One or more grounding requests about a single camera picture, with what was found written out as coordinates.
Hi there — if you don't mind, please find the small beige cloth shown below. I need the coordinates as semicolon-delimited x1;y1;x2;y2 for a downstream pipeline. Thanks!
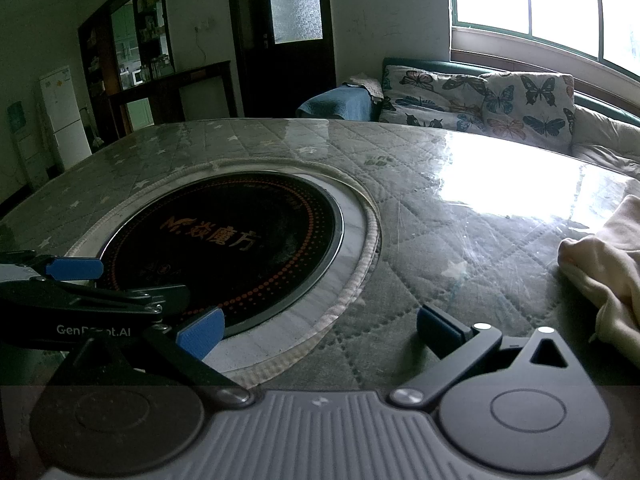
349;73;384;99

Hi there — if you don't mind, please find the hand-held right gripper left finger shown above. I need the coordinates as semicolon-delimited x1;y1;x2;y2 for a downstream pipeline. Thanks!
60;306;254;407

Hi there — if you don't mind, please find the dark wooden sideboard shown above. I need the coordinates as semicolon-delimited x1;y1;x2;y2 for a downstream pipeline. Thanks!
107;60;246;137

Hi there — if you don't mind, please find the white refrigerator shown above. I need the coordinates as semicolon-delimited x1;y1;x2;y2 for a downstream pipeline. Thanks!
39;65;94;172

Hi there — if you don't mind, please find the beige pillow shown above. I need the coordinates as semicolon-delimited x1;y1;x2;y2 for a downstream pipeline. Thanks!
570;105;640;181

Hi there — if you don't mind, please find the dark green sofa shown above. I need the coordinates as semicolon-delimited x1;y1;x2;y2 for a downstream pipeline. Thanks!
295;57;640;181

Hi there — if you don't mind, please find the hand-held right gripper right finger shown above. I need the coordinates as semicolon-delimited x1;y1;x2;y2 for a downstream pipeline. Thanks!
389;304;583;408

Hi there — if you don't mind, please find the dark wooden shelf cabinet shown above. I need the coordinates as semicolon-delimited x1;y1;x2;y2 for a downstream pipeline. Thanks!
77;0;177;141

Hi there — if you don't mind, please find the black round induction cooktop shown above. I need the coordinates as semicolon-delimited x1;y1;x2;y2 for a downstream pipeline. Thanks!
96;172;346;338

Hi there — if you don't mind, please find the dark wooden glass door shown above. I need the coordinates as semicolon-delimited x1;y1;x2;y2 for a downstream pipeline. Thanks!
226;0;337;119

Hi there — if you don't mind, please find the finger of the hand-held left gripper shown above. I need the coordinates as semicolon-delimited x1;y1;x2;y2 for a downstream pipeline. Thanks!
65;284;192;311
0;252;104;283

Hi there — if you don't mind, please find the cream garment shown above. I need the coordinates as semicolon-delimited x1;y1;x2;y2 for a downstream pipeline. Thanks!
557;192;640;343

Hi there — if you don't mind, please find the square butterfly print pillow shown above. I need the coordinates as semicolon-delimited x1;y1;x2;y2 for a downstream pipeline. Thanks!
480;72;577;154

